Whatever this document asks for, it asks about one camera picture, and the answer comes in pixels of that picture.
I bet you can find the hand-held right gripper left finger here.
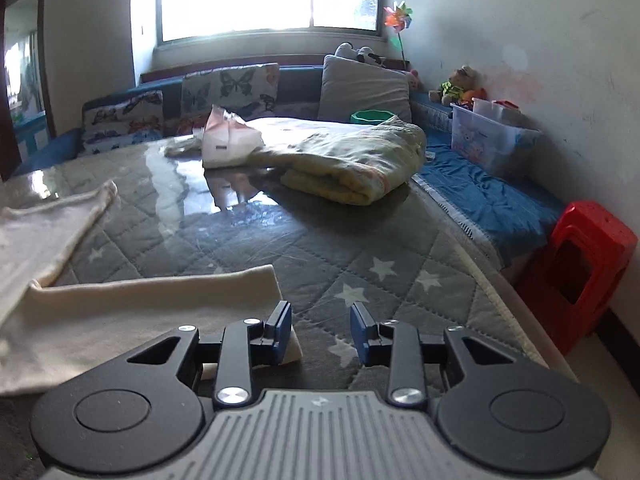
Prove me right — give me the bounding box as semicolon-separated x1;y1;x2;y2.
127;301;293;408

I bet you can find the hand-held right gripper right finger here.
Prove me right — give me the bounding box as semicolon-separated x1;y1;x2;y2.
350;302;516;407

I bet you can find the cream garment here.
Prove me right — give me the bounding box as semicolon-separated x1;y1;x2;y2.
0;180;303;396

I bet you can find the grey star quilted table cover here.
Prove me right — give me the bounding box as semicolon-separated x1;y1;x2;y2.
0;132;556;480

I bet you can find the yellow floral folded blanket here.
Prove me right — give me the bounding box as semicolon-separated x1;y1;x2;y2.
250;115;427;206

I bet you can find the pink white plastic package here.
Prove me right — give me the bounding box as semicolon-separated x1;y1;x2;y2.
201;105;263;170

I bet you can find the green bowl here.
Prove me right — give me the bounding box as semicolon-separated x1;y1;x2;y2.
350;108;396;125

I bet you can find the clear plastic storage box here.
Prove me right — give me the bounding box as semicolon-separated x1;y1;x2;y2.
450;101;543;178

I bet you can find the grey pillow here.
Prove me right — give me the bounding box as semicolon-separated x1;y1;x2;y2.
319;55;413;123

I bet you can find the large butterfly print cushion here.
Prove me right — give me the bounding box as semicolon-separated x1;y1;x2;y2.
181;62;281;136

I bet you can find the red plastic stool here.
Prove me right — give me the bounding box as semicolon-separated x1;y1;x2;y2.
515;201;638;356

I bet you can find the small white plastic container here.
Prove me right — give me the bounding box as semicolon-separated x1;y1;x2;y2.
471;97;523;126

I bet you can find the brown teddy bear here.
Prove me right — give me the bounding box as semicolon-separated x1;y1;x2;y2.
429;65;476;106

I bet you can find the small butterfly print cushion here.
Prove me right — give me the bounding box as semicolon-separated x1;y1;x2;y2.
81;90;165;156

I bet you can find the white black plush toy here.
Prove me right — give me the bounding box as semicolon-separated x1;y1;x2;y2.
334;42;388;68

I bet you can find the colourful pinwheel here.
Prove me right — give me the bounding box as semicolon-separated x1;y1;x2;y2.
382;1;416;68

